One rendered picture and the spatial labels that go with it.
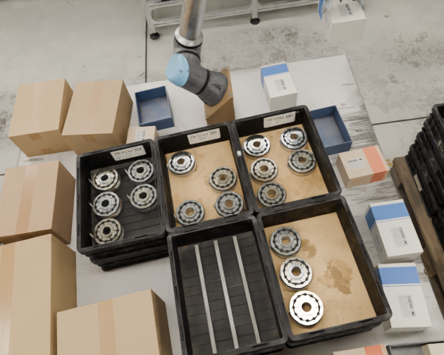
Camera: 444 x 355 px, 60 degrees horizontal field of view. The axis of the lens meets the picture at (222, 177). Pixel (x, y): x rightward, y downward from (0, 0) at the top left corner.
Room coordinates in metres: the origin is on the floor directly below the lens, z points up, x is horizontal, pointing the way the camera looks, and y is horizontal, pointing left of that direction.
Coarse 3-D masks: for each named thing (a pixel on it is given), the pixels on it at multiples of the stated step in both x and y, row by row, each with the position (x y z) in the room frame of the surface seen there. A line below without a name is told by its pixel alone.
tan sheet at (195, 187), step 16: (224, 144) 0.88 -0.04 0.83; (208, 160) 0.83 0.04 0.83; (224, 160) 0.81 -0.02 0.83; (192, 176) 0.77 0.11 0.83; (208, 176) 0.75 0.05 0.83; (176, 192) 0.71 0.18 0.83; (192, 192) 0.70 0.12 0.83; (208, 192) 0.68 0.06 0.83; (240, 192) 0.66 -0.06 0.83; (176, 208) 0.64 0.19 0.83; (208, 208) 0.62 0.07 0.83; (176, 224) 0.58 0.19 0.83
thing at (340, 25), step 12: (336, 0) 1.21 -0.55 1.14; (348, 0) 1.20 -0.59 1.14; (324, 12) 1.20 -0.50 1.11; (336, 12) 1.14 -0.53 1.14; (348, 12) 1.13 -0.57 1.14; (360, 12) 1.12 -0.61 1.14; (324, 24) 1.18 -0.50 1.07; (336, 24) 1.09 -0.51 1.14; (348, 24) 1.09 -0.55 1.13; (360, 24) 1.08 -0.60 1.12; (336, 36) 1.09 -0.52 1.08; (348, 36) 1.09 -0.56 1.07; (360, 36) 1.08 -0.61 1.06
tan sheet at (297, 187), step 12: (264, 132) 0.90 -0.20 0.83; (276, 132) 0.89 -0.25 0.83; (276, 144) 0.84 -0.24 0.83; (276, 156) 0.78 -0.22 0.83; (288, 156) 0.77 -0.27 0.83; (252, 180) 0.70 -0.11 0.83; (276, 180) 0.68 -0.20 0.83; (288, 180) 0.67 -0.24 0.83; (300, 180) 0.66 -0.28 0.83; (312, 180) 0.65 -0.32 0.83; (288, 192) 0.62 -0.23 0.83; (300, 192) 0.61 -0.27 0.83; (312, 192) 0.60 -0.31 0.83; (324, 192) 0.59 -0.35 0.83
